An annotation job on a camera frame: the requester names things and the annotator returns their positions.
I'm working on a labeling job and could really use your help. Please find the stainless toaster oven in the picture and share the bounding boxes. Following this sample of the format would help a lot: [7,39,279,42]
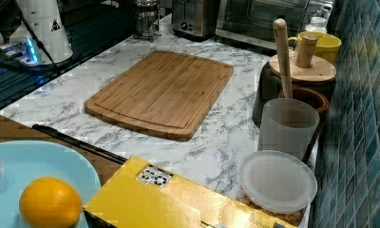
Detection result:
[215,0,311,51]

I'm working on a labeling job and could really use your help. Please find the wooden lid with knob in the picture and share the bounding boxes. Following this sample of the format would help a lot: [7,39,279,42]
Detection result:
[269,36,336,85]

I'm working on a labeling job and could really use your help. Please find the stainless steel toaster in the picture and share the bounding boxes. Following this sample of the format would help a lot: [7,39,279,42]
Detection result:
[171,0,220,39]

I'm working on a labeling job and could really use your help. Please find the wooden pestle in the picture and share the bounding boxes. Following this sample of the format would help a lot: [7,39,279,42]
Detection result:
[273,18,293,99]

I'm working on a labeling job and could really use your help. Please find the brown ceramic pot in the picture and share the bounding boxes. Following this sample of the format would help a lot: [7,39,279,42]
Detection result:
[292,86,330,115]

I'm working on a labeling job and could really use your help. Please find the plastic container with lid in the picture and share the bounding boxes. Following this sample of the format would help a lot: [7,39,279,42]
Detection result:
[237,150,317,227]

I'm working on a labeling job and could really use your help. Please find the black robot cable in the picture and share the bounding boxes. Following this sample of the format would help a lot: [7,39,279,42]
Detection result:
[12,0,60,74]

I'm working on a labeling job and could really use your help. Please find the white bottle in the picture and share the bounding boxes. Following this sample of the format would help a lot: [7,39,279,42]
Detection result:
[305,17,327,33]

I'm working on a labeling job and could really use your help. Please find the frosted plastic cup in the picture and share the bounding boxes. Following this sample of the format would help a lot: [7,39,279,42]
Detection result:
[257,98,319,160]

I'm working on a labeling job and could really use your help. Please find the bamboo cutting board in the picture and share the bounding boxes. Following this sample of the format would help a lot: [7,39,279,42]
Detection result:
[85,50,234,141]

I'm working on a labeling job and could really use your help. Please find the light blue plate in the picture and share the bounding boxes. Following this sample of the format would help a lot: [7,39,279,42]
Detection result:
[0,141,101,228]

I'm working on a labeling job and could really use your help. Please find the orange fruit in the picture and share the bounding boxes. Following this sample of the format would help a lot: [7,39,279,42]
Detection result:
[19,177,83,228]

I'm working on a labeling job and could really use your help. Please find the glass french press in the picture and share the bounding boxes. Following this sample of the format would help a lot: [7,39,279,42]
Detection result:
[133,0,161,42]

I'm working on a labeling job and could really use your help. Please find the yellow cardboard box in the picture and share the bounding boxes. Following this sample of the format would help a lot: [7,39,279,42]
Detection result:
[85,157,296,228]

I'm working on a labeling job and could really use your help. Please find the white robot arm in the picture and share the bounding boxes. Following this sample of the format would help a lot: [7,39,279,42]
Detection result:
[9,0,73,66]

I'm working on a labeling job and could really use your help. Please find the black knife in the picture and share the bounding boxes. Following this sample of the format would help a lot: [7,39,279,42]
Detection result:
[32,123,127,164]

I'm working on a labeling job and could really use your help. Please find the yellow mug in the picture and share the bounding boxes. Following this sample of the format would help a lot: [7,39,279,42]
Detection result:
[288,31,342,64]

